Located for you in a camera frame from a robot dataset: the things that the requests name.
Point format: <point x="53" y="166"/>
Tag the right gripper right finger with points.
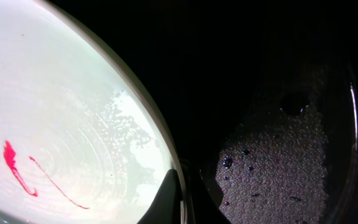
<point x="200" y="205"/>

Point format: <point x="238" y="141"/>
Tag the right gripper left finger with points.
<point x="165" y="208"/>

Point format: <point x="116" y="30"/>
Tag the light blue plate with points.
<point x="81" y="139"/>

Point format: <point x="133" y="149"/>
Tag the round black tray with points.
<point x="260" y="96"/>

